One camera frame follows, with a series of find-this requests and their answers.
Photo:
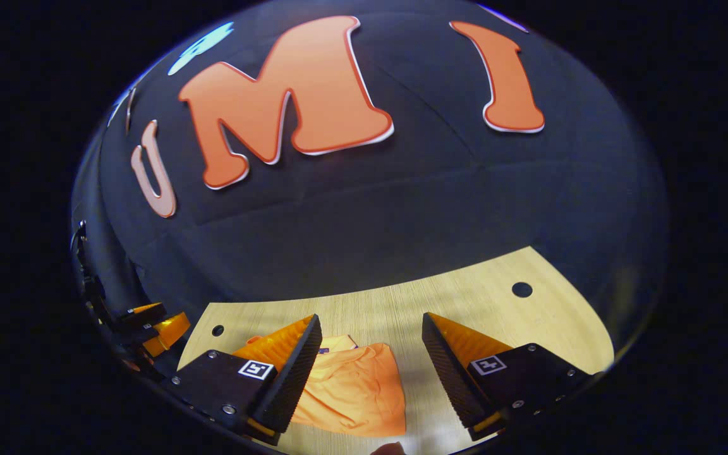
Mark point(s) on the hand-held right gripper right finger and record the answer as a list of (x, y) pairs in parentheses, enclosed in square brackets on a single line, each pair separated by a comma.
[(446, 370)]

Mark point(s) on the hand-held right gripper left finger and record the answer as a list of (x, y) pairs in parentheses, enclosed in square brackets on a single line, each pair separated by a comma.
[(294, 379)]

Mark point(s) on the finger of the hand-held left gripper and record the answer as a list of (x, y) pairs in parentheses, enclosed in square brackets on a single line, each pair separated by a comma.
[(171, 328), (146, 311)]

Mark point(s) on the orange T-shirt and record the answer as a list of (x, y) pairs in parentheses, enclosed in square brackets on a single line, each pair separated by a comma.
[(357, 392)]

